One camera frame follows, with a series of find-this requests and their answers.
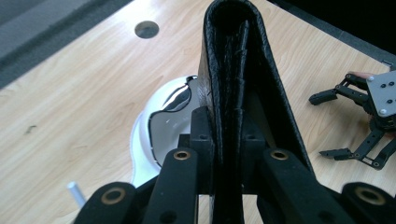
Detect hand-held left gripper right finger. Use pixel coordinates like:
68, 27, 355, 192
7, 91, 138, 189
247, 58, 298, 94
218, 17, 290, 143
241, 123, 269, 194

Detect grey table grommet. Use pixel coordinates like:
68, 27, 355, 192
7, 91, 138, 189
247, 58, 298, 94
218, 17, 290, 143
134, 20, 161, 40

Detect white stand with pole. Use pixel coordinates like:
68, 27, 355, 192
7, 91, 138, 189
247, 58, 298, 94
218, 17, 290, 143
66, 74, 201, 209

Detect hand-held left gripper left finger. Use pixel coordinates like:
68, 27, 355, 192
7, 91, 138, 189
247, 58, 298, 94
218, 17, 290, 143
177, 105, 217, 196

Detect black leather wallet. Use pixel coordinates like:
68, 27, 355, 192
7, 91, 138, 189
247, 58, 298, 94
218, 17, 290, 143
197, 0, 316, 224

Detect black curtain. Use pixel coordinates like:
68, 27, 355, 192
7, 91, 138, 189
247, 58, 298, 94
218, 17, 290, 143
269, 0, 396, 56

